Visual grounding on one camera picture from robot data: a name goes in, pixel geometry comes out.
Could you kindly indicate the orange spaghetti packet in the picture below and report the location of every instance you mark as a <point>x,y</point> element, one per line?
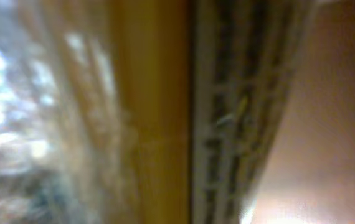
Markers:
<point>94,124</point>

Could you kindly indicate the grey plastic basket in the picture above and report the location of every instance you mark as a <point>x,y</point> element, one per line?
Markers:
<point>245,55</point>

